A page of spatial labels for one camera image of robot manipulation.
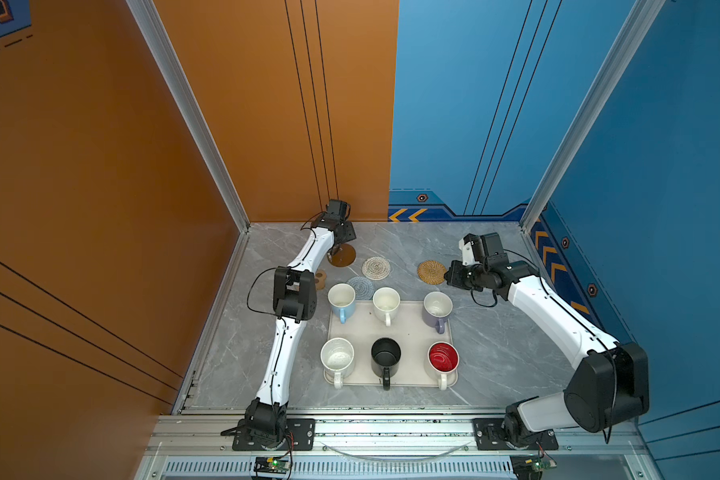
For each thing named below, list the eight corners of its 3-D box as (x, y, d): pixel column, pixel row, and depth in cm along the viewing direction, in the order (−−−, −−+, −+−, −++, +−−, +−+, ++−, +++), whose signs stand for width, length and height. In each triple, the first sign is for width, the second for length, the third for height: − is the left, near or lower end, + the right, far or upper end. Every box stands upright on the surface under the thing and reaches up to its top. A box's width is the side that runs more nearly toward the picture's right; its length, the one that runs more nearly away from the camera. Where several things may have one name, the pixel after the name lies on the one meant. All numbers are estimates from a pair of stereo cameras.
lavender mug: (425, 336, 91) (429, 324, 85) (421, 305, 98) (425, 291, 92) (451, 336, 91) (457, 324, 85) (445, 305, 98) (450, 291, 92)
